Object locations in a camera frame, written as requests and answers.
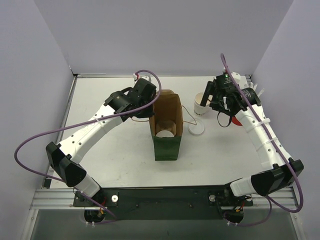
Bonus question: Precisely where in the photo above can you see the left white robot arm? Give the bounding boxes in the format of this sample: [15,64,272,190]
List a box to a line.
[45,75,157,206]

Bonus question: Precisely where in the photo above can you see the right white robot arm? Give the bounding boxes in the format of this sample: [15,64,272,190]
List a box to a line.
[200,73,304,197]

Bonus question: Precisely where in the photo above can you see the white paper coffee cup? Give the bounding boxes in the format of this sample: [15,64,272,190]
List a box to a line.
[155,129,175,138]

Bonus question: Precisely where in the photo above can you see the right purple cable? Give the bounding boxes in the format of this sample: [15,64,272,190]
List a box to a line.
[219,52,305,227]

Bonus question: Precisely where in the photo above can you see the green paper bag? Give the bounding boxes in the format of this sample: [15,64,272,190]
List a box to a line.
[148,89,185,161]

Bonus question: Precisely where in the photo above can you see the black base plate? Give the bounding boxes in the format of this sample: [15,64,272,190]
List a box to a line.
[73,185,253,220]

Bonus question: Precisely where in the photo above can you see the brown cardboard cup carrier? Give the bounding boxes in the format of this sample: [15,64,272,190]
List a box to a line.
[155,120,177,137]

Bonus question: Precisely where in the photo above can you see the red straw holder cup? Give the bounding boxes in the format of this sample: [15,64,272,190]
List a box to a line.
[231,116,242,126]

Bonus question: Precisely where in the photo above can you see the aluminium rail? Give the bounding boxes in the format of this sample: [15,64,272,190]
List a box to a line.
[30,187,298,210]

